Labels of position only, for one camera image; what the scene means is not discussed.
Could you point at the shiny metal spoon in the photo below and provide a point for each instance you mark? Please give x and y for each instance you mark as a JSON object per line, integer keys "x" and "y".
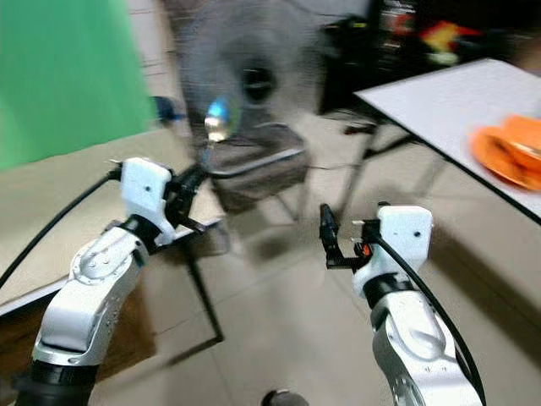
{"x": 217, "y": 118}

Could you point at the large black floor fan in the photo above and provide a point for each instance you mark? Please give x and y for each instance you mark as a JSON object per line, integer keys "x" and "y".
{"x": 262, "y": 51}

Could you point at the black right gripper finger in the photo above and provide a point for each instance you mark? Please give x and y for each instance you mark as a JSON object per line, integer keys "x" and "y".
{"x": 328, "y": 227}
{"x": 372, "y": 218}

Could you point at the green backdrop cloth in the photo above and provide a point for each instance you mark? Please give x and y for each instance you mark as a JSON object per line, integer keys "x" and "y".
{"x": 68, "y": 76}

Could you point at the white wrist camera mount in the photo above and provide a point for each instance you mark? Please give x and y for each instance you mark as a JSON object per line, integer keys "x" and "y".
{"x": 401, "y": 241}
{"x": 144, "y": 190}

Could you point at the orange bowl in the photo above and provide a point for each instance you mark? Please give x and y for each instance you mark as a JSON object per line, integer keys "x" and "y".
{"x": 524, "y": 131}

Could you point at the beige table with black legs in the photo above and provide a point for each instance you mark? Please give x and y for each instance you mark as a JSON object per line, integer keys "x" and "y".
{"x": 51, "y": 211}

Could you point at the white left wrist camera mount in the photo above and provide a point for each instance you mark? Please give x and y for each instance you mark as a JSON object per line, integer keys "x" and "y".
{"x": 144, "y": 190}

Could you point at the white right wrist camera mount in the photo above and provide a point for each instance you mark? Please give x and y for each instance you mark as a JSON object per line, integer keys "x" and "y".
{"x": 401, "y": 241}

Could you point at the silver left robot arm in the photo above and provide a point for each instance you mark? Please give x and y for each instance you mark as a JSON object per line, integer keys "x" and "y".
{"x": 89, "y": 292}

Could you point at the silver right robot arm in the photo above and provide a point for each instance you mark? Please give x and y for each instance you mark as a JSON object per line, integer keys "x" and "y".
{"x": 414, "y": 342}

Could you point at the red and yellow package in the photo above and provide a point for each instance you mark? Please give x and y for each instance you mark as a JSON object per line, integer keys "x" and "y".
{"x": 448, "y": 41}

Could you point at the dark robot foot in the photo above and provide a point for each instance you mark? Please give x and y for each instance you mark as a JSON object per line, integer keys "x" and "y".
{"x": 286, "y": 398}

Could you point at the black storage shelf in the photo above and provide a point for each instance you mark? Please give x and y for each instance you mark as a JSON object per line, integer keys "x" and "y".
{"x": 363, "y": 51}

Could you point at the orange plate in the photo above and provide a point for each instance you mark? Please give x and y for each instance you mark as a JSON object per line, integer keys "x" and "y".
{"x": 494, "y": 156}

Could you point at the small blue object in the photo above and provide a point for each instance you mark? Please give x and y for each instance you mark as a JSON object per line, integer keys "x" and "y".
{"x": 165, "y": 110}

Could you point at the white table with black legs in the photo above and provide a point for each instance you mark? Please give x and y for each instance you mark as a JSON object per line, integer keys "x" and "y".
{"x": 439, "y": 101}

